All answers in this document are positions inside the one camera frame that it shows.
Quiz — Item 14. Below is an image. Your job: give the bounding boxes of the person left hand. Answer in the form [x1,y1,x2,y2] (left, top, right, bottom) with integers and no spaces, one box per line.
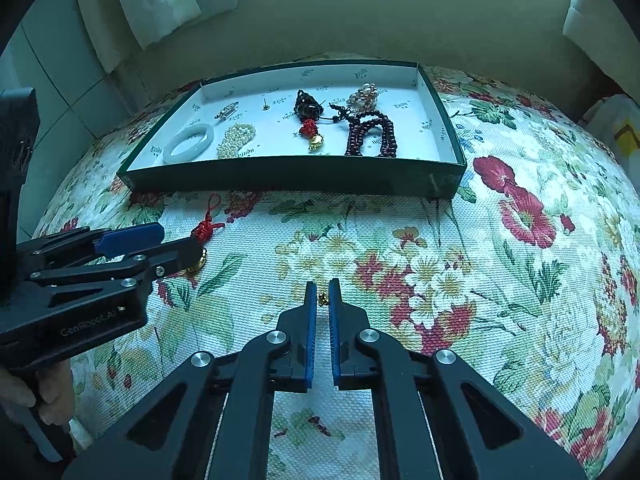
[1,360,75,426]

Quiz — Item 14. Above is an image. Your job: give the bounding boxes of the white jade bangle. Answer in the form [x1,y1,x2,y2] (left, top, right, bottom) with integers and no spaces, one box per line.
[163,122,214,165]

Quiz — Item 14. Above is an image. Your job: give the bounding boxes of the pearl bead bracelet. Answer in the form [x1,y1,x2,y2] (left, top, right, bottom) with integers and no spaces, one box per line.
[216,122,257,161]

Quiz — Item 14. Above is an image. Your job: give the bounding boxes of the green jewelry tray box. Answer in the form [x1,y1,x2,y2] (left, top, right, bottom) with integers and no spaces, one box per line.
[118,60,468,200]

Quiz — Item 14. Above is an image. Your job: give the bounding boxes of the pearl cluster brooch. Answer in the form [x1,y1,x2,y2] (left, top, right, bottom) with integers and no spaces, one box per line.
[347,82,378,113]

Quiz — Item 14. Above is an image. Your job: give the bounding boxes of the silver crystal brooch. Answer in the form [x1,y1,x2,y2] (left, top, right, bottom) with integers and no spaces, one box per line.
[215,101,239,122]

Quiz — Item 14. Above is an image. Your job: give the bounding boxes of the dark red bead necklace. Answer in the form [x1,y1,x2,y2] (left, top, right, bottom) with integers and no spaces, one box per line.
[328,103,399,158]

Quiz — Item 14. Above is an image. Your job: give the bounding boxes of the black cord bead pendant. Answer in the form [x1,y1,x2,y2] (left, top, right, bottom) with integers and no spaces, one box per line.
[294,90,341,124]

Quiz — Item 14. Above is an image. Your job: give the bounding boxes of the red knot gold charm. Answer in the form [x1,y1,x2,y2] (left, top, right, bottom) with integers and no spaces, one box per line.
[186,193,224,275]

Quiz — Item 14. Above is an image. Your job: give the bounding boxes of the patterned pillow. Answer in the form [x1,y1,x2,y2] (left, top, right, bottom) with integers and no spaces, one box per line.
[582,94,640,188]

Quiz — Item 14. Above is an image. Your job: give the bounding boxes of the small red knot charm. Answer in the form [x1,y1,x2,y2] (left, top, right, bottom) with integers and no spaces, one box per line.
[299,118,323,153]

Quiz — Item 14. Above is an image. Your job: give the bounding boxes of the floral bedspread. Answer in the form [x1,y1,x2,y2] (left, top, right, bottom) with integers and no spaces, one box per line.
[36,67,639,479]

